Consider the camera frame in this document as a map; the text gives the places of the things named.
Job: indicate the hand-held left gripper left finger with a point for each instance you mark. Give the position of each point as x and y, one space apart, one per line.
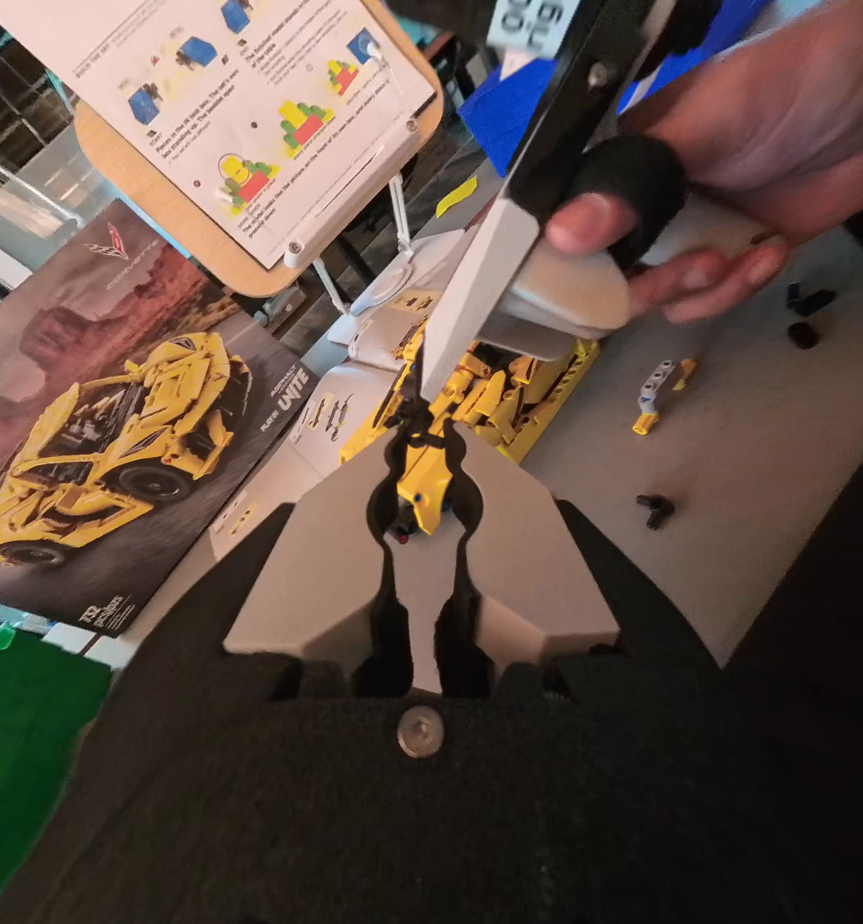
308 577

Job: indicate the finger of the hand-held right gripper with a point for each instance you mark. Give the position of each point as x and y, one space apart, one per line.
474 289

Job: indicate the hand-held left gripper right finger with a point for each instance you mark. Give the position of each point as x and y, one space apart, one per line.
539 577

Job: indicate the yellow toy brick car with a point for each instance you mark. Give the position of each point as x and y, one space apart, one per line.
503 404

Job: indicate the small black connector piece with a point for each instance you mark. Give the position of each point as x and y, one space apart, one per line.
420 433

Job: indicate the grey desk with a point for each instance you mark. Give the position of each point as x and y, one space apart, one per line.
691 541

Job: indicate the person's right hand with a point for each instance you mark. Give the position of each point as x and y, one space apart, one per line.
778 130

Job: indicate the white board stand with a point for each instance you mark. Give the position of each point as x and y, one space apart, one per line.
402 289

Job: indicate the blue plastic bin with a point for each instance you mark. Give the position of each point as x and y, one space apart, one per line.
496 123

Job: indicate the yellow sticky note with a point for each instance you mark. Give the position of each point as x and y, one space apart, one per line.
456 198

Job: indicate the black angled connector piece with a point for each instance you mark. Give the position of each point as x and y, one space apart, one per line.
655 509

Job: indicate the open instruction booklet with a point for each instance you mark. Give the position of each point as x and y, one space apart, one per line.
308 440

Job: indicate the toy car set box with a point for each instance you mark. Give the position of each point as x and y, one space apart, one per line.
113 433

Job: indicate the printed instruction sheet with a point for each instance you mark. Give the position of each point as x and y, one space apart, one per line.
258 108

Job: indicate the small black toy piece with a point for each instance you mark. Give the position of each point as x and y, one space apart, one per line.
803 336
810 299

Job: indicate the green plastic bin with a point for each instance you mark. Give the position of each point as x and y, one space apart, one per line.
27 758

